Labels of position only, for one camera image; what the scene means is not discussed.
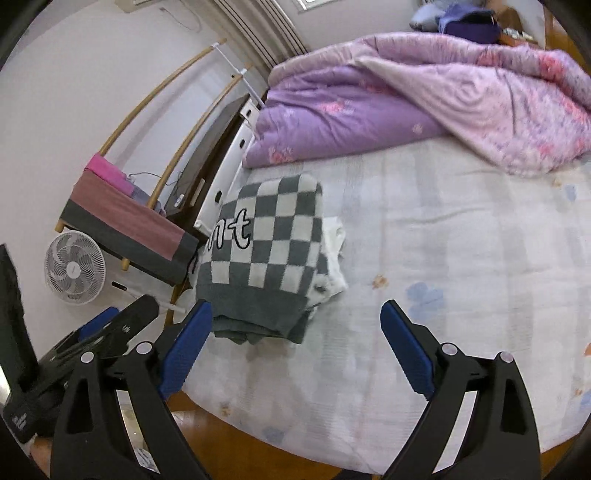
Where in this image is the white dark-top TV cabinet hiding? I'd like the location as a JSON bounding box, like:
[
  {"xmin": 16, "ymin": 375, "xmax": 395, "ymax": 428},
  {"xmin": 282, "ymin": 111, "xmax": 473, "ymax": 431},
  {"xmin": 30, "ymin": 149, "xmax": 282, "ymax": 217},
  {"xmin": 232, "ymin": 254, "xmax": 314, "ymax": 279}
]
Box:
[{"xmin": 164, "ymin": 95, "xmax": 259, "ymax": 241}]

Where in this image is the lower wooden rail bar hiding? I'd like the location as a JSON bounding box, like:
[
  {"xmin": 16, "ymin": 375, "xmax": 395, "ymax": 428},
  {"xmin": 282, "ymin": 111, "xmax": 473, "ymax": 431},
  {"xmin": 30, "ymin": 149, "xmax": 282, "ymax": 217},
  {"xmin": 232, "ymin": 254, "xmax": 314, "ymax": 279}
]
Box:
[{"xmin": 147, "ymin": 62, "xmax": 252, "ymax": 210}]

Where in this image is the bright pink cloth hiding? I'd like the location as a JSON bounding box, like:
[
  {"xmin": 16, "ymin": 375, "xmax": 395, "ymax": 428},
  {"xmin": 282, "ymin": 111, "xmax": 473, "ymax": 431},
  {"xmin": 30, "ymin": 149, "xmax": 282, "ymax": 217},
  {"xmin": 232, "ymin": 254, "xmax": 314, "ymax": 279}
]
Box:
[{"xmin": 85, "ymin": 154, "xmax": 134, "ymax": 197}]

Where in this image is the white air conditioner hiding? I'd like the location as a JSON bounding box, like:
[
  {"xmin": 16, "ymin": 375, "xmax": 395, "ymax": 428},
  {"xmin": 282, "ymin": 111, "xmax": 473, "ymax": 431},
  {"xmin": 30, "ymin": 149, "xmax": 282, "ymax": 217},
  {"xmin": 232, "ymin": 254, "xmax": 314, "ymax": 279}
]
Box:
[{"xmin": 114, "ymin": 0, "xmax": 158, "ymax": 14}]

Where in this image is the wooden rail bar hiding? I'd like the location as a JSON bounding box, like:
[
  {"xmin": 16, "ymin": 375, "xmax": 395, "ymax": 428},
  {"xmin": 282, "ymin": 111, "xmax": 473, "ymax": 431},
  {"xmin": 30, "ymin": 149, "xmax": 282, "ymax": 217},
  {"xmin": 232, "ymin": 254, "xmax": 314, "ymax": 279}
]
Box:
[
  {"xmin": 147, "ymin": 62, "xmax": 252, "ymax": 210},
  {"xmin": 98, "ymin": 38, "xmax": 228, "ymax": 157}
]

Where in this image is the white floral bed sheet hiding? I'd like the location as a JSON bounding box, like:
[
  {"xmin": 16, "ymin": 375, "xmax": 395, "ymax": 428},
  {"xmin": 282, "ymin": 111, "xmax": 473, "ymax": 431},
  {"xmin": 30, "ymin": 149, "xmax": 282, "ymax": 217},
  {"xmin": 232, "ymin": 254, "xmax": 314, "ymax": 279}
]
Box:
[{"xmin": 184, "ymin": 137, "xmax": 590, "ymax": 473}]

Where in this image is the white standing fan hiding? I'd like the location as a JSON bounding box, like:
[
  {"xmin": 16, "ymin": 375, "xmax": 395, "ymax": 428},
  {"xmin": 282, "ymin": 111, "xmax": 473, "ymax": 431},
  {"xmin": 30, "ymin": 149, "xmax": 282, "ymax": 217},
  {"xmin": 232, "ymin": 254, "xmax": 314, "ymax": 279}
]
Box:
[{"xmin": 44, "ymin": 230, "xmax": 187, "ymax": 315}]

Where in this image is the window with white frame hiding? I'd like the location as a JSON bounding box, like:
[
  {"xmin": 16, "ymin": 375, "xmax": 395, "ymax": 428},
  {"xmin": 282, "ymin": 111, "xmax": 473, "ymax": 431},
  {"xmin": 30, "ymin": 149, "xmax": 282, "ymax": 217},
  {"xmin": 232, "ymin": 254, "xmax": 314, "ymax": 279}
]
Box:
[{"xmin": 294, "ymin": 0, "xmax": 338, "ymax": 12}]

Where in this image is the upper wooden rail bar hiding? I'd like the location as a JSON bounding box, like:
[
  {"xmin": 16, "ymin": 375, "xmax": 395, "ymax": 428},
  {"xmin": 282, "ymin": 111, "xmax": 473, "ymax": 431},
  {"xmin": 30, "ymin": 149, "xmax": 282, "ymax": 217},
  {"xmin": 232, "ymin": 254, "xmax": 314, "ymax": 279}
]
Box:
[{"xmin": 98, "ymin": 38, "xmax": 228, "ymax": 157}]

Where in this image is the white rail support post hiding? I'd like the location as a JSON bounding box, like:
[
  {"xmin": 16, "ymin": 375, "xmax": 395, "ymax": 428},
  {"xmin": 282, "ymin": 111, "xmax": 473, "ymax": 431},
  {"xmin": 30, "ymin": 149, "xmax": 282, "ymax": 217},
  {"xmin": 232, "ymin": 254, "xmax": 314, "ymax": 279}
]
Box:
[{"xmin": 211, "ymin": 39, "xmax": 266, "ymax": 109}]

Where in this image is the left grey curtain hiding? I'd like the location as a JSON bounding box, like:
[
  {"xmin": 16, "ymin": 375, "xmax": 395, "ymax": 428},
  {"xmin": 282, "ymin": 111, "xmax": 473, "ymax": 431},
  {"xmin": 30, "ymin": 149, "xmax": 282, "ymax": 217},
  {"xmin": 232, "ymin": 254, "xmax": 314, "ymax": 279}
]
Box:
[{"xmin": 198, "ymin": 0, "xmax": 308, "ymax": 75}]

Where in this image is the grey white checkered sweater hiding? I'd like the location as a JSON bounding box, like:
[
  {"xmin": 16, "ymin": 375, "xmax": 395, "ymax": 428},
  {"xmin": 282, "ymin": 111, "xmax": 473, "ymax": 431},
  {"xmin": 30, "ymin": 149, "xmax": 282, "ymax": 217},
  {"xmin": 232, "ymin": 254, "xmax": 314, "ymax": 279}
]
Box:
[{"xmin": 197, "ymin": 174, "xmax": 329, "ymax": 344}]

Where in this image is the purple pink floral quilt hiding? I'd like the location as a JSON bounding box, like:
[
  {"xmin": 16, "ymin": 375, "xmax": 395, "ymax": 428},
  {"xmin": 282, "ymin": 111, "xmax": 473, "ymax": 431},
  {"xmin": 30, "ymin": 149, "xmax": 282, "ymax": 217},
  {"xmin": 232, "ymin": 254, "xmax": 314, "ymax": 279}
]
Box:
[{"xmin": 243, "ymin": 32, "xmax": 590, "ymax": 177}]

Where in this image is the white folded garment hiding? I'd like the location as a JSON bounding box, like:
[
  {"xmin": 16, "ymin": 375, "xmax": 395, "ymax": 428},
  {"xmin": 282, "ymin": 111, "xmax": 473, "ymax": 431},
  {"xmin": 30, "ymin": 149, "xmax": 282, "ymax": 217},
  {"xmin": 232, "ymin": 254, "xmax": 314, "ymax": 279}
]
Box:
[{"xmin": 307, "ymin": 217, "xmax": 348, "ymax": 319}]

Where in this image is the wooden nightstand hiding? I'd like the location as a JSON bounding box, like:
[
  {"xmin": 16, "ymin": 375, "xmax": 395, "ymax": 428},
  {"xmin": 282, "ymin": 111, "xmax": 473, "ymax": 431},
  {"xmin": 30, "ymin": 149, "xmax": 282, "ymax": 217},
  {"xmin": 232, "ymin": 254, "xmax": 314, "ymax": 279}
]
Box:
[{"xmin": 494, "ymin": 5, "xmax": 546, "ymax": 48}]

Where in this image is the dark purple folded blanket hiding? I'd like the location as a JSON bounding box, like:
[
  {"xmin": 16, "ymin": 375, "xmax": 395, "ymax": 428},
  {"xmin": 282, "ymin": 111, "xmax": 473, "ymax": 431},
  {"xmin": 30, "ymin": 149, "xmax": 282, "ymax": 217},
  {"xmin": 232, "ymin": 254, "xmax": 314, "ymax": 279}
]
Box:
[{"xmin": 438, "ymin": 3, "xmax": 501, "ymax": 44}]

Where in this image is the pink grey striped towel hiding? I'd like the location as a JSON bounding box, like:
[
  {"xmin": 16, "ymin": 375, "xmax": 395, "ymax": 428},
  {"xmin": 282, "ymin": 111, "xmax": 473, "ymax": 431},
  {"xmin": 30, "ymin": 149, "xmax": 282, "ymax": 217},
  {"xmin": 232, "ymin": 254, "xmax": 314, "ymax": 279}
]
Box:
[{"xmin": 60, "ymin": 170, "xmax": 198, "ymax": 285}]

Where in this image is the grey blue pillows pile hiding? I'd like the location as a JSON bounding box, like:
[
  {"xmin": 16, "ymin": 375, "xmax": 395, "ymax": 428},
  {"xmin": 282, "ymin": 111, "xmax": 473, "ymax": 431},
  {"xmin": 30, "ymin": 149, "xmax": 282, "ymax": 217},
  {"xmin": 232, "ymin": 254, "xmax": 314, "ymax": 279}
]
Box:
[{"xmin": 409, "ymin": 0, "xmax": 487, "ymax": 32}]

